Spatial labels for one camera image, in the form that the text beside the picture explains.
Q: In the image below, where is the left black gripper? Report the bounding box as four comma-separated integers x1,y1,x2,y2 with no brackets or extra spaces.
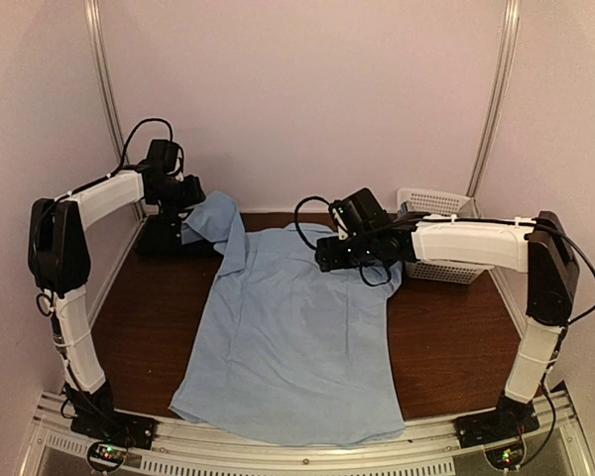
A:
152,175,205,215

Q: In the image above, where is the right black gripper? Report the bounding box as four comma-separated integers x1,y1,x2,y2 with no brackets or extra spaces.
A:
317,231,379,272

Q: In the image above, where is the light blue long sleeve shirt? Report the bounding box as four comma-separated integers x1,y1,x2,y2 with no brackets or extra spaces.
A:
170,191,405,446

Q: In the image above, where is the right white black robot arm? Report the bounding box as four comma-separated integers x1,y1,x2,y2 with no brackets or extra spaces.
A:
315,211,579,438

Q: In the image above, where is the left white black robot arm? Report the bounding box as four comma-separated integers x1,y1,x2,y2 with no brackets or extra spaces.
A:
28,165,205,440

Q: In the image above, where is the blue checkered shirt in basket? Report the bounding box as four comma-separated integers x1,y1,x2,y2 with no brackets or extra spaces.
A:
398,201,414,217

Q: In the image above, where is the folded black shirt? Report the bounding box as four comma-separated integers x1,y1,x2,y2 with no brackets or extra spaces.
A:
134,215,216,257

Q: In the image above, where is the white plastic laundry basket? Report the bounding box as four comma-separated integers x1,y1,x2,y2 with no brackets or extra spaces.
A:
397,187,490,286

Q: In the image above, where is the right round controller board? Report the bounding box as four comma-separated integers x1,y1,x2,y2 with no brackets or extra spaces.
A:
485,441,526,471

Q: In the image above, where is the round controller board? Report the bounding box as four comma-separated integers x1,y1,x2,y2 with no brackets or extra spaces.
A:
485,441,526,471
85,441,128,473

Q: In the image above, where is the left round controller board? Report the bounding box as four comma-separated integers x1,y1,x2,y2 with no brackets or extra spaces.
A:
85,441,128,473

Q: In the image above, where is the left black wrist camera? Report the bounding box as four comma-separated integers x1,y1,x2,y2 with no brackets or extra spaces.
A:
146,139,184,178

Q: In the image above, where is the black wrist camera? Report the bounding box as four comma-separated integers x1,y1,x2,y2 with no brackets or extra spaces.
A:
329,187,392,237
146,139,184,178

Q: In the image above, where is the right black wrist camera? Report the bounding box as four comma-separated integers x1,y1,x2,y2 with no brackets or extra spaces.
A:
329,187,392,237

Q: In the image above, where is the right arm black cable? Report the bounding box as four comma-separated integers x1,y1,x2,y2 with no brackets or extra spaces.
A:
294,195,595,398

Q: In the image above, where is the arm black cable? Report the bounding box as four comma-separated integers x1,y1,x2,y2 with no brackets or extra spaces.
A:
294,195,595,398
35,117,184,417

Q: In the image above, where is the right aluminium frame post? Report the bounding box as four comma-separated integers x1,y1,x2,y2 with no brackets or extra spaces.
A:
466,0,521,198

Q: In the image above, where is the aluminium frame post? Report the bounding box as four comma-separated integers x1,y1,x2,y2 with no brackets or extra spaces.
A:
83,0,145,219
466,0,521,198

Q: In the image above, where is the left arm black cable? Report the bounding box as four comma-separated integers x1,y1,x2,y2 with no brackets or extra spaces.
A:
35,117,184,417

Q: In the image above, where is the left aluminium frame post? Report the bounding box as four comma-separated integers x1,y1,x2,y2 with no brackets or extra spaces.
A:
83,0,145,219

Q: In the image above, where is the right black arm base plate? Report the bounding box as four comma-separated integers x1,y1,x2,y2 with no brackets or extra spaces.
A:
454,408,539,448

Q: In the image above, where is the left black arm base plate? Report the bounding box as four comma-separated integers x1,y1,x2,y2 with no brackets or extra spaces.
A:
70,408,157,449

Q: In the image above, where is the front aluminium rail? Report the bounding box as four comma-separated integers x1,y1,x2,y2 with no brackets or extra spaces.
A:
22,389,595,476

